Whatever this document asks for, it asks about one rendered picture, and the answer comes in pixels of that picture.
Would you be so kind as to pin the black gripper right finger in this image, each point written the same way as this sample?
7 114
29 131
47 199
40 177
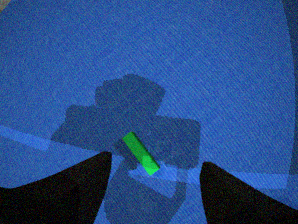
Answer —
228 200

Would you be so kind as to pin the green rectangular post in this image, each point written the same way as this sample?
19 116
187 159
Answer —
141 152

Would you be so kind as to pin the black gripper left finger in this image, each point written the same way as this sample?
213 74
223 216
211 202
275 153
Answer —
72 196

